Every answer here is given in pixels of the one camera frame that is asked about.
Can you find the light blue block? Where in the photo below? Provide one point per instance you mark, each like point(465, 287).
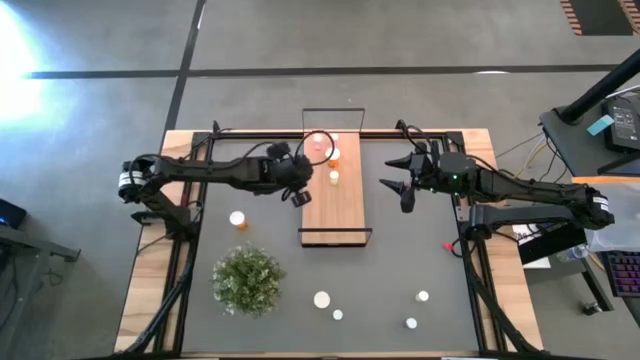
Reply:
point(600, 125)

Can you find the grey table mat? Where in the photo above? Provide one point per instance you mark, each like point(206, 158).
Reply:
point(375, 280)

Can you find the black electronic box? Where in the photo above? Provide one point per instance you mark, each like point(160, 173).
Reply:
point(622, 125)

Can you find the black backlit keyboard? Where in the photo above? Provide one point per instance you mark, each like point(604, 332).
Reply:
point(625, 275)

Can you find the yellow-green pill bottle white cap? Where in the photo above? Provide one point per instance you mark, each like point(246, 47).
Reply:
point(334, 175)

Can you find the white paper sheet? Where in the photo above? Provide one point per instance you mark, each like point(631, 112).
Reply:
point(540, 262)

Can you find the clear plastic storage bin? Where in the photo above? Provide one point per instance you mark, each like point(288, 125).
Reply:
point(627, 235)

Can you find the black desk frame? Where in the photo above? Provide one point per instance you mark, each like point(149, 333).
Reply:
point(550, 243)

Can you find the green potted plant black pot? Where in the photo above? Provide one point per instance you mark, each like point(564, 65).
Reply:
point(248, 280)

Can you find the black device blue light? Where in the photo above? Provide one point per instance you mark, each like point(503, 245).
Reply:
point(12, 214)

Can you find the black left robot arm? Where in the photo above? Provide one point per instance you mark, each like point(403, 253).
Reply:
point(200, 167)

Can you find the dark grey side desk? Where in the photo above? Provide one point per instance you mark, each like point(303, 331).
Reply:
point(575, 145)

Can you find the black round pole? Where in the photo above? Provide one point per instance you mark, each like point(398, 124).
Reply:
point(600, 90)

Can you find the clear plastic water bottle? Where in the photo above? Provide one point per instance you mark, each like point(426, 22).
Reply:
point(575, 252)

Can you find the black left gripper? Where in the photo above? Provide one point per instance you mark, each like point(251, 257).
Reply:
point(287, 172)

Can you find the blue pill bottle white cap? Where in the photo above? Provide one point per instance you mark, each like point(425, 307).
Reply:
point(338, 314)

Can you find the dark doormat striped edges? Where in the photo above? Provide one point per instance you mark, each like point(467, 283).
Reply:
point(600, 17)

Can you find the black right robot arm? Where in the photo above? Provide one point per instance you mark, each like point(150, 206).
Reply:
point(525, 187)

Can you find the grey metal stand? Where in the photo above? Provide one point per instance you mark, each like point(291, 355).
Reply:
point(30, 245)

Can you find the amber bottle with colourful capsules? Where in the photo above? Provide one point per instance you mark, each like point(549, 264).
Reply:
point(322, 299)

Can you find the amber pill bottle white cap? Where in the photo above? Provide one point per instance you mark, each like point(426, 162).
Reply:
point(333, 155)
point(237, 218)

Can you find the black caster wheel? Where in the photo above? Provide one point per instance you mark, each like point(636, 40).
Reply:
point(591, 308)

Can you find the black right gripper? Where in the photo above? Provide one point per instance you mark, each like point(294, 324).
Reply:
point(430, 172)

